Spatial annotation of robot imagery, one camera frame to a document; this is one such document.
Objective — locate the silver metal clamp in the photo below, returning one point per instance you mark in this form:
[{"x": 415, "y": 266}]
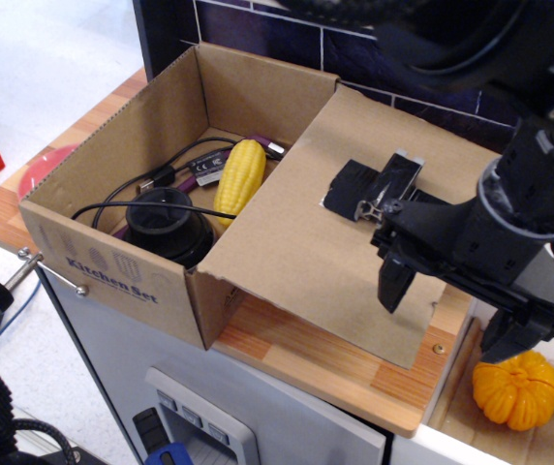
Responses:
[{"x": 1, "y": 283}]

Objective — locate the black round webcam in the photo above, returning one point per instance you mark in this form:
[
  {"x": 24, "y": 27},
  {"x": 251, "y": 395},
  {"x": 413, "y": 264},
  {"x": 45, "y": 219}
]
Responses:
[{"x": 157, "y": 223}]

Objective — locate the yellow toy corn cob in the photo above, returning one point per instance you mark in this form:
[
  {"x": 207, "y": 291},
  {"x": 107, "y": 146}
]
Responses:
[{"x": 241, "y": 179}]

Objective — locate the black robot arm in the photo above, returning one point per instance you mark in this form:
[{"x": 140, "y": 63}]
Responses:
[{"x": 503, "y": 47}]

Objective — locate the red plastic plate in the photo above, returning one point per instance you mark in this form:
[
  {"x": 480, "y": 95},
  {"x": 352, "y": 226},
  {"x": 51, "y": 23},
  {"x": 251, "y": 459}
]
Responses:
[{"x": 41, "y": 168}]

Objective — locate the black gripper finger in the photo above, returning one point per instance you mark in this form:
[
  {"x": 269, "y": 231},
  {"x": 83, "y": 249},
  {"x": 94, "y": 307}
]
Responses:
[
  {"x": 395, "y": 278},
  {"x": 506, "y": 337}
]

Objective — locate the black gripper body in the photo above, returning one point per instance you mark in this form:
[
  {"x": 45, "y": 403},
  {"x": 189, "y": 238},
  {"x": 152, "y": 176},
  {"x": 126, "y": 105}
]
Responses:
[{"x": 496, "y": 245}]

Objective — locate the grey toy kitchen cabinet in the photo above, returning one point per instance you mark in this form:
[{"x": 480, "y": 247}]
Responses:
[{"x": 309, "y": 397}]

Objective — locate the grey toy oven panel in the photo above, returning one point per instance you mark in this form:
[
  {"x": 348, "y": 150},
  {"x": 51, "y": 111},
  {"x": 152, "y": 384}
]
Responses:
[{"x": 210, "y": 433}]

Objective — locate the purple flat object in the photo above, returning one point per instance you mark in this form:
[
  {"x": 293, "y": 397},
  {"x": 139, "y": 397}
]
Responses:
[{"x": 198, "y": 164}]

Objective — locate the orange toy pumpkin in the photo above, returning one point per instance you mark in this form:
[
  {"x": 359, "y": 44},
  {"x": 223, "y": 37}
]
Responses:
[{"x": 517, "y": 392}]

